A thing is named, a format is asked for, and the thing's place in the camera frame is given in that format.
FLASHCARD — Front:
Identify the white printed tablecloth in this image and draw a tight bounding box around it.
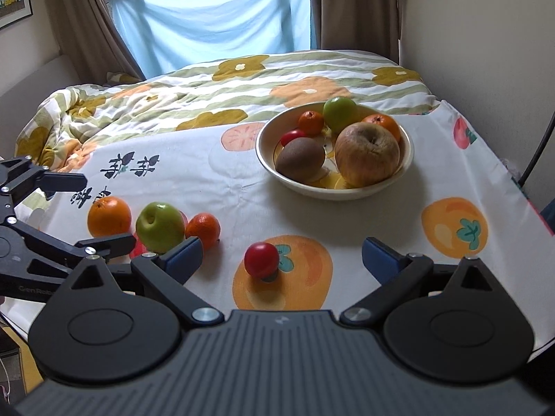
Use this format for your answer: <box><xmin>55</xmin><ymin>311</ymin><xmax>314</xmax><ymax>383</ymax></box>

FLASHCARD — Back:
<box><xmin>0</xmin><ymin>99</ymin><xmax>555</xmax><ymax>356</ymax></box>

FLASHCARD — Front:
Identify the yellow cartoon bowl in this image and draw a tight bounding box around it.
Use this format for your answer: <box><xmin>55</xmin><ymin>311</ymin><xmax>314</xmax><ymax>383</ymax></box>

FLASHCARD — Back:
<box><xmin>255</xmin><ymin>103</ymin><xmax>414</xmax><ymax>201</ymax></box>

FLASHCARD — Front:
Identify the light blue window cloth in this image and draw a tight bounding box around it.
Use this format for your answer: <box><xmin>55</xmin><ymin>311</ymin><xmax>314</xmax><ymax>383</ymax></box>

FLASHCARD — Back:
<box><xmin>112</xmin><ymin>0</ymin><xmax>312</xmax><ymax>81</ymax></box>

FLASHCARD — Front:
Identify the black cable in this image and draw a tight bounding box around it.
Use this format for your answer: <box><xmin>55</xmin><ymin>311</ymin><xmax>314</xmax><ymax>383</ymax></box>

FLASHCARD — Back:
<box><xmin>518</xmin><ymin>113</ymin><xmax>555</xmax><ymax>187</ymax></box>

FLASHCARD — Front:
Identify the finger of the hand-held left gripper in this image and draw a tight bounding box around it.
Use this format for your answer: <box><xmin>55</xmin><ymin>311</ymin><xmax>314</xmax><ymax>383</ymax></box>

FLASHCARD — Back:
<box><xmin>9</xmin><ymin>219</ymin><xmax>137</xmax><ymax>275</ymax></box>
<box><xmin>0</xmin><ymin>157</ymin><xmax>87</xmax><ymax>209</ymax></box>

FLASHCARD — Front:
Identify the large orange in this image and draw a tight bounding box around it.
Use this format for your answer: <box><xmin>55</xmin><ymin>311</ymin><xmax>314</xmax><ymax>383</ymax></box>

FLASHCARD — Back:
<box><xmin>87</xmin><ymin>196</ymin><xmax>132</xmax><ymax>238</ymax></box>
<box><xmin>361</xmin><ymin>113</ymin><xmax>402</xmax><ymax>144</ymax></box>

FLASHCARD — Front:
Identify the floral striped blanket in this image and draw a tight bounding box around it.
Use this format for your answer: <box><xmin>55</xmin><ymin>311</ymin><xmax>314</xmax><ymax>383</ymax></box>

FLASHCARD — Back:
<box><xmin>15</xmin><ymin>50</ymin><xmax>441</xmax><ymax>170</ymax></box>

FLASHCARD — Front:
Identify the brown kiwi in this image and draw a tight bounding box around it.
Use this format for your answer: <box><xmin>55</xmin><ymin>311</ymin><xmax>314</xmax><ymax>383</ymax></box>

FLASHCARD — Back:
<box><xmin>276</xmin><ymin>137</ymin><xmax>326</xmax><ymax>180</ymax></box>

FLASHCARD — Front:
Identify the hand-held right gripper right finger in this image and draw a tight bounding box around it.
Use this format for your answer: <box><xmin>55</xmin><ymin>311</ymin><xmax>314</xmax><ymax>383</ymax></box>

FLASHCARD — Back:
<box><xmin>339</xmin><ymin>237</ymin><xmax>506</xmax><ymax>328</ymax></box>

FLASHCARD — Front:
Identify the brown curtain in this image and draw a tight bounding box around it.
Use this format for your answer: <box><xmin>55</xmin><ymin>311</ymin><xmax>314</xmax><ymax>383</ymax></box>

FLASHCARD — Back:
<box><xmin>41</xmin><ymin>0</ymin><xmax>146</xmax><ymax>85</ymax></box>
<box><xmin>306</xmin><ymin>0</ymin><xmax>402</xmax><ymax>63</ymax></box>

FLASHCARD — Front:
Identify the green apple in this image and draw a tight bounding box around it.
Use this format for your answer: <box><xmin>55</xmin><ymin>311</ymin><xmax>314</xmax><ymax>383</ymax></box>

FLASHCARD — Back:
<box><xmin>323</xmin><ymin>96</ymin><xmax>360</xmax><ymax>133</ymax></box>
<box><xmin>136</xmin><ymin>202</ymin><xmax>186</xmax><ymax>254</ymax></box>

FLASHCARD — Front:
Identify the large brownish apple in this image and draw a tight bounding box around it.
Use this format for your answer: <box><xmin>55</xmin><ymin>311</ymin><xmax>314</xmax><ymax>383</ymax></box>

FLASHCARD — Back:
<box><xmin>334</xmin><ymin>122</ymin><xmax>400</xmax><ymax>188</ymax></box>

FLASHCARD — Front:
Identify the small red apple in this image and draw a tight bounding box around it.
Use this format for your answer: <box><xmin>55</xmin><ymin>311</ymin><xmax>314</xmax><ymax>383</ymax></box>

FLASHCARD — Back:
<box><xmin>244</xmin><ymin>243</ymin><xmax>280</xmax><ymax>280</ymax></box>
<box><xmin>280</xmin><ymin>129</ymin><xmax>308</xmax><ymax>147</ymax></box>

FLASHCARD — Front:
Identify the mustard patterned pillow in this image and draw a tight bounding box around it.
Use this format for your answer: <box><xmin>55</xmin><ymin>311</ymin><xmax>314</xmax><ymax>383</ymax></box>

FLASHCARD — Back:
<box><xmin>106</xmin><ymin>71</ymin><xmax>142</xmax><ymax>85</ymax></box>

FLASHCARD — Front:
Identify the small tangerine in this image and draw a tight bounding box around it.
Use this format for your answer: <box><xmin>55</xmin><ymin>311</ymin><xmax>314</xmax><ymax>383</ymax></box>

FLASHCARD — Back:
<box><xmin>186</xmin><ymin>212</ymin><xmax>221</xmax><ymax>250</ymax></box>
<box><xmin>298</xmin><ymin>110</ymin><xmax>326</xmax><ymax>136</ymax></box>

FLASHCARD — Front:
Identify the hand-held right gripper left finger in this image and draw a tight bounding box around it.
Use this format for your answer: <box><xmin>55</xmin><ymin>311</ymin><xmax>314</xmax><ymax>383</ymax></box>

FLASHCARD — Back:
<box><xmin>58</xmin><ymin>237</ymin><xmax>224</xmax><ymax>330</ymax></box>

